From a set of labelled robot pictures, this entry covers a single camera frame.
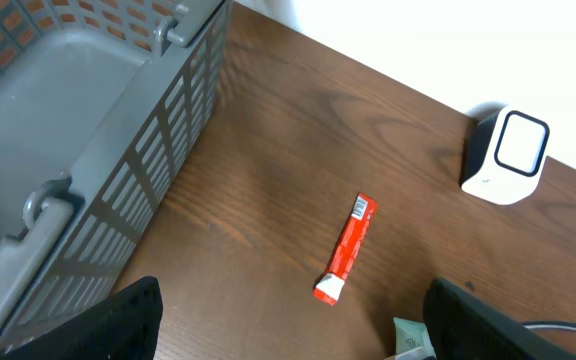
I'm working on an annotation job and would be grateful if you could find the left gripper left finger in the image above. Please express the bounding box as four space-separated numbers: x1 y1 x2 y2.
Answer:
1 276 163 360

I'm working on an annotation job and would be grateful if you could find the pale green wipes packet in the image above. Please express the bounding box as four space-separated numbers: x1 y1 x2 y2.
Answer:
385 317 436 360

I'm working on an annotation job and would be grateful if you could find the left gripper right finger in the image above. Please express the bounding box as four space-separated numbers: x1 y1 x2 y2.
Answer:
423 278 576 360

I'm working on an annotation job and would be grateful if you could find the grey plastic mesh basket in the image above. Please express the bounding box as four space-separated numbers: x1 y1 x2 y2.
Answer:
0 0 232 355

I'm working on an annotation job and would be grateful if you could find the white barcode scanner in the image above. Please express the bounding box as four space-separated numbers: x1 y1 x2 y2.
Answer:
461 105 550 205

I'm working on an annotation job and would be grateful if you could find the red snack stick packet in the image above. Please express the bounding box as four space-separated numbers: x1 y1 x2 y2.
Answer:
313 193 378 306

